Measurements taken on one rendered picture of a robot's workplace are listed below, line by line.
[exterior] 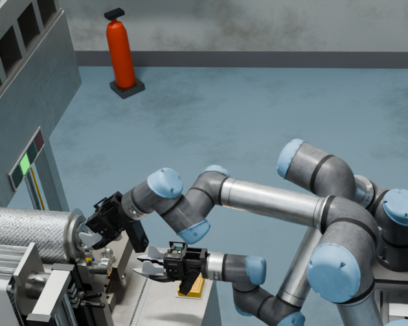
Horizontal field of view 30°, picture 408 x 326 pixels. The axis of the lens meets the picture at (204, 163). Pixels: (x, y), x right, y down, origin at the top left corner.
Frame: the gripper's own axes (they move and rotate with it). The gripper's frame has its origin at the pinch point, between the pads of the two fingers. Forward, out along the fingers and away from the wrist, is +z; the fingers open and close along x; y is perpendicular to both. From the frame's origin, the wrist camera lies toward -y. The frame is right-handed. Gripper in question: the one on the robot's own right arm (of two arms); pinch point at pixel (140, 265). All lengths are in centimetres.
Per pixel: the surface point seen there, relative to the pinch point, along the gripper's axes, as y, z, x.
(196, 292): -16.8, -13.0, -6.5
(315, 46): -94, -21, -282
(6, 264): 35, 15, 35
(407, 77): -109, -77, -273
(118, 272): -8.1, 9.1, -4.0
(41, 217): 22.3, 21.5, 6.1
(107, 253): -2.4, 12.0, -5.8
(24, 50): 38, 46, -52
